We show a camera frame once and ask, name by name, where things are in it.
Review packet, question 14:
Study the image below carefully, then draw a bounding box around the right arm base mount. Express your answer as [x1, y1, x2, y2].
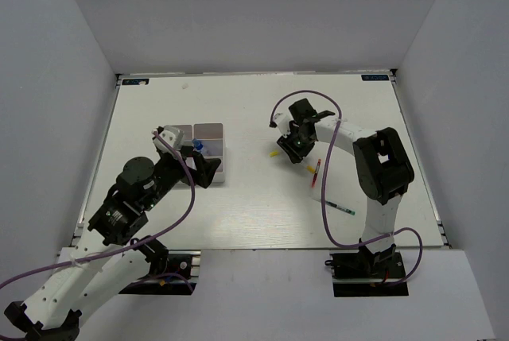
[324, 252, 409, 298]

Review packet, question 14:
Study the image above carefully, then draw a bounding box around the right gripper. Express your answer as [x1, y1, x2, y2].
[278, 125, 317, 164]

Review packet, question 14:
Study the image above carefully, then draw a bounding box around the green ink pen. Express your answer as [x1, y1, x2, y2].
[312, 196, 356, 215]

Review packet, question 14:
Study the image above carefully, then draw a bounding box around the red pen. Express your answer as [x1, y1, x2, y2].
[311, 158, 321, 189]

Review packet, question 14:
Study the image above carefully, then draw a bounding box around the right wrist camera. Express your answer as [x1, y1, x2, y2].
[270, 113, 292, 138]

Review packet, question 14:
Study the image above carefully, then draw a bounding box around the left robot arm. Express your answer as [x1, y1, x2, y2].
[4, 145, 221, 340]

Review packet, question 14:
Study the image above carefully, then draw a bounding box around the blue cap glue bottle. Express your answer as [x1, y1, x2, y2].
[192, 138, 210, 157]

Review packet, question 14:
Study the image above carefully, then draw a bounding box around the left blue table label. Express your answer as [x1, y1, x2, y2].
[122, 78, 150, 86]

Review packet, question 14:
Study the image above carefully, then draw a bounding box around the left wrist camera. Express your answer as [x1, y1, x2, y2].
[152, 125, 185, 153]

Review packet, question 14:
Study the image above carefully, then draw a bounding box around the right white organizer tray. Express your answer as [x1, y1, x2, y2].
[192, 122, 227, 185]

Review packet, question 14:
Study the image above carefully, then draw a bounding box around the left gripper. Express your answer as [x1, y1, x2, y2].
[142, 145, 221, 211]

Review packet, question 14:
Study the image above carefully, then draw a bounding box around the right blue table label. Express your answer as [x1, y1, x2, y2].
[361, 74, 390, 82]

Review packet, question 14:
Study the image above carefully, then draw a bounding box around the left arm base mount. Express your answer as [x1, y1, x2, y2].
[119, 251, 201, 296]

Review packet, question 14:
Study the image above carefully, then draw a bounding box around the blue table label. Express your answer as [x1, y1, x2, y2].
[122, 78, 150, 86]
[361, 74, 390, 82]

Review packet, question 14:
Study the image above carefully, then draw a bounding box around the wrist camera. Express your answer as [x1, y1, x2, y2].
[270, 113, 292, 138]
[152, 125, 185, 153]

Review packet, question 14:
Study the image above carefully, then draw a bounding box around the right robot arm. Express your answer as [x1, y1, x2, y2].
[270, 99, 414, 277]

